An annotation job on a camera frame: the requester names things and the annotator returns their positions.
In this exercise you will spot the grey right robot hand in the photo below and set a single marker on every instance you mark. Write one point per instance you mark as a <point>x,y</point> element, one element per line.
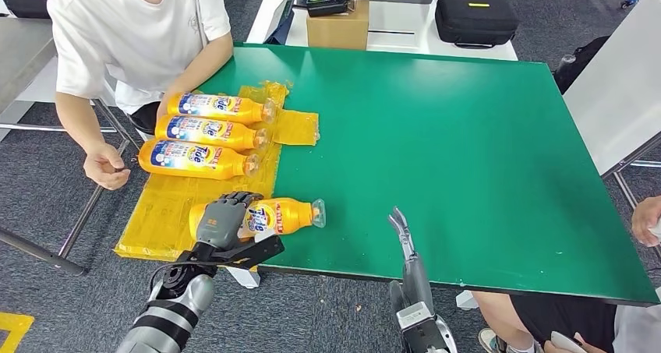
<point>415,283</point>

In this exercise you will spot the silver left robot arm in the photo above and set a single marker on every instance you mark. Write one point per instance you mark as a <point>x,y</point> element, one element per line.
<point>175,304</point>

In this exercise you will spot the yellow taped cardboard mat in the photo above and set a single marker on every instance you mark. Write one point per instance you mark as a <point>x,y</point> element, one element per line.
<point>175,211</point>

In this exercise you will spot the person's left forearm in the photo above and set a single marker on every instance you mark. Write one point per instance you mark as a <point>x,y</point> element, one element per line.
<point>204,64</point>

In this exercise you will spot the yellow detergent bottle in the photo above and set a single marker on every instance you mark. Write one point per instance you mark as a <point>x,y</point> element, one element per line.
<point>196,169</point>
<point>206,141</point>
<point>217,114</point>
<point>289,216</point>

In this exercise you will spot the white table foot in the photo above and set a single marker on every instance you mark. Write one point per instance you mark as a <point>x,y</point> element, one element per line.
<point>245,278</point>
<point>466,301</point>

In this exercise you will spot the grey metal frame table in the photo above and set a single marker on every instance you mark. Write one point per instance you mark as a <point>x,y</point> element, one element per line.
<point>20,51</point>
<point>619,82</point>

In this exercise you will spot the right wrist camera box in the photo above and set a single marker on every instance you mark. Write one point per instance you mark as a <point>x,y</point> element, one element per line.
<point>418,327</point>

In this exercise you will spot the white and black handheld device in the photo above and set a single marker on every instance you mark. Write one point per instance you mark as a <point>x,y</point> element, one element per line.
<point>657,232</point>

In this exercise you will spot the black backpack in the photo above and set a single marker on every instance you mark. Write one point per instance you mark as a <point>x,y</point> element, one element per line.
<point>578,64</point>

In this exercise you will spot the person's right hand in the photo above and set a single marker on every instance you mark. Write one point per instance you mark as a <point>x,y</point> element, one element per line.
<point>106,167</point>
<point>645,219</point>

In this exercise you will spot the white phone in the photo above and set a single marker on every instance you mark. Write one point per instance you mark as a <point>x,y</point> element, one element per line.
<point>568,341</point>

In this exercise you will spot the white side table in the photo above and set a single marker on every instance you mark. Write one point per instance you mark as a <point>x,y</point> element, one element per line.
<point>41,85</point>

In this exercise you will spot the brown cardboard box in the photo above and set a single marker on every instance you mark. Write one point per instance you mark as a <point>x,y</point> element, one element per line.
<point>335,30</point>

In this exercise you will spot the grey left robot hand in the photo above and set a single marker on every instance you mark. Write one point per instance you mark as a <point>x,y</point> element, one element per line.
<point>222,224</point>

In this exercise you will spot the person's right forearm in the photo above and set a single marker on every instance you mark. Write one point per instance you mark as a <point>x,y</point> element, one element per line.
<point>77,121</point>

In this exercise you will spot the person's left hand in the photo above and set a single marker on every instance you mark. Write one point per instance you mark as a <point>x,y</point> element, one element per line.
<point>573,348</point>
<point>164,103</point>

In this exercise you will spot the person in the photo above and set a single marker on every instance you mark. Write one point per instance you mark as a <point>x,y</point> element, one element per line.
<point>134,30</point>
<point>563,319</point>

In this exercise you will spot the green table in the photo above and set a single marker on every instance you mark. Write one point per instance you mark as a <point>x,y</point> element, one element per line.
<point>490,159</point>

